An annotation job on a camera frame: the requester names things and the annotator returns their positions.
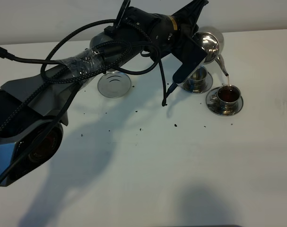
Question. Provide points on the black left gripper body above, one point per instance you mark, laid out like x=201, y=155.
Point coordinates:
x=174, y=33

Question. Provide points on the stainless steel teapot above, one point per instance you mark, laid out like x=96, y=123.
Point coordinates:
x=212, y=42

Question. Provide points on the steel teapot saucer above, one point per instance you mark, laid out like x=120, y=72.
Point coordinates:
x=114, y=84

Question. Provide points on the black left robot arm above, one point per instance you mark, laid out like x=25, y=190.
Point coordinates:
x=33, y=110

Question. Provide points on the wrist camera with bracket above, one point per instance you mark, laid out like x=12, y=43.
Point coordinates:
x=191, y=55

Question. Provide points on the steel teacup far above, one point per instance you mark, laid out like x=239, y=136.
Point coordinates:
x=198, y=76

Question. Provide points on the steel teacup near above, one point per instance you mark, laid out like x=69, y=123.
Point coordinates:
x=226, y=95

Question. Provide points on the steel saucer near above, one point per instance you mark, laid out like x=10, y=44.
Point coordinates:
x=223, y=110

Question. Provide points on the steel teacup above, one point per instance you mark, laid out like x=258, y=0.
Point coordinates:
x=198, y=76
x=226, y=95

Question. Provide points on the steel saucer far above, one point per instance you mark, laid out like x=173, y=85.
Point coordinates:
x=202, y=88

